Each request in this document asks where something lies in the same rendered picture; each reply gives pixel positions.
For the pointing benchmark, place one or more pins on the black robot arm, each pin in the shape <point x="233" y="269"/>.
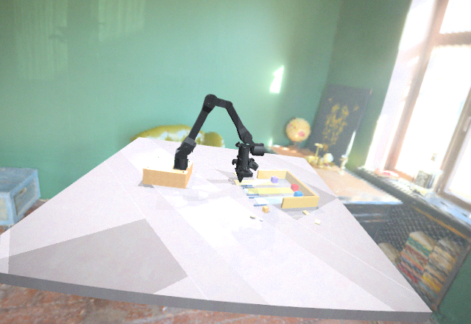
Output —
<point x="188" y="144"/>

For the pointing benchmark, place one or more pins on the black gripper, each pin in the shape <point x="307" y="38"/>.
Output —
<point x="241" y="167"/>

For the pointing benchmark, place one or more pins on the pale yellow flat strip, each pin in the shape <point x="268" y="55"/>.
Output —
<point x="263" y="191"/>

